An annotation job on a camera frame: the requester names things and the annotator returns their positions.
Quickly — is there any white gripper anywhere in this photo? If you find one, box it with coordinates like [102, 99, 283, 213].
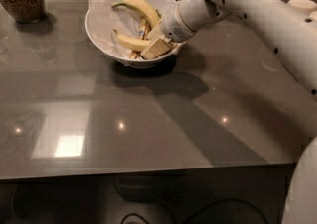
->
[140, 4, 196, 60]

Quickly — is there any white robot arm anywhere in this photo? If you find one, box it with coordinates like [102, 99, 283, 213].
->
[150, 0, 317, 224]

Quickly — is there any brown overripe banana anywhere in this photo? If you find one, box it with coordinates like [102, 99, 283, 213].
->
[130, 18, 151, 59]

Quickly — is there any front yellow banana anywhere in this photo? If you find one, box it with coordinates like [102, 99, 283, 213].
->
[114, 30, 150, 52]

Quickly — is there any yellow banana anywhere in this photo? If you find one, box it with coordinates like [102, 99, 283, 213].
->
[114, 30, 150, 52]
[112, 0, 160, 28]

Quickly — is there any top yellow banana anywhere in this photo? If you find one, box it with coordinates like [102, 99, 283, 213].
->
[112, 0, 160, 28]

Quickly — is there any white bowl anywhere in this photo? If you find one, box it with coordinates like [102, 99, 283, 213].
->
[85, 0, 183, 69]

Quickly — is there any white paper bowl liner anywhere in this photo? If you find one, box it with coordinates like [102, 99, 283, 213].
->
[85, 0, 157, 69]

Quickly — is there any black floor cable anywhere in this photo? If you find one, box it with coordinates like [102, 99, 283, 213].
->
[113, 174, 270, 224]

